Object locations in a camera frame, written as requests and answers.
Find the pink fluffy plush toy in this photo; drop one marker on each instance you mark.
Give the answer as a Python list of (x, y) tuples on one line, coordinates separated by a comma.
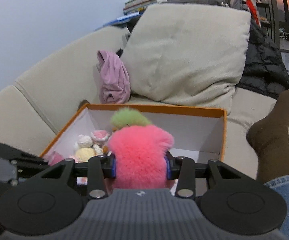
[(140, 158)]

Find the orange cardboard box white inside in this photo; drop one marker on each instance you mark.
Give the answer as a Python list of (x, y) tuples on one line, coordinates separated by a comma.
[(199, 133)]

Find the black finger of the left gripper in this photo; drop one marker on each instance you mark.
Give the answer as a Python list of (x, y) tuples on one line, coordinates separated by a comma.
[(22, 159)]

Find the mauve cloth garment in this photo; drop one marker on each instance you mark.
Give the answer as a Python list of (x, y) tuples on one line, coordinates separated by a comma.
[(114, 79)]

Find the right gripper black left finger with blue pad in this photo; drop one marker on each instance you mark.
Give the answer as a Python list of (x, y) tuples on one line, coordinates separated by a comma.
[(98, 170)]

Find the black puffer jacket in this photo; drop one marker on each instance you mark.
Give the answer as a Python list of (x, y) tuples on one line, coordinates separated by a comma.
[(264, 72)]

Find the beige cushion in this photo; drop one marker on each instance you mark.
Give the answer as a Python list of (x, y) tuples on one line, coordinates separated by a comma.
[(188, 54)]

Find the beige sofa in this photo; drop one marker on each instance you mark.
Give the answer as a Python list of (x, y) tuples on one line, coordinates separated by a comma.
[(43, 99)]

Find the stack of books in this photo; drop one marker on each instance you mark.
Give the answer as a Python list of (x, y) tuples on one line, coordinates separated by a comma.
[(138, 5)]

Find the green fluffy plush tuft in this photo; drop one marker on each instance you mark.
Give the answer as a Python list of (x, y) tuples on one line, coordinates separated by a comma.
[(128, 117)]

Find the pink embossed box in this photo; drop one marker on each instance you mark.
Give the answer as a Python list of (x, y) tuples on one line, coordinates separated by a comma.
[(53, 158)]

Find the small cream plush doll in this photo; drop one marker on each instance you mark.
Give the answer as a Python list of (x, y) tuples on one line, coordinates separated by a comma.
[(84, 150)]

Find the small pink plush turtle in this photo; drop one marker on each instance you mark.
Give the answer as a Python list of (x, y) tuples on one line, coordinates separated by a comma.
[(100, 136)]

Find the brown sock foot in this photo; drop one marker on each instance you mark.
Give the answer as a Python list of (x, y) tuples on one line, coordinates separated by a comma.
[(269, 138)]

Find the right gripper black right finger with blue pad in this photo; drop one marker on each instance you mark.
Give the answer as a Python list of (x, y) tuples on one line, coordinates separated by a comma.
[(182, 170)]

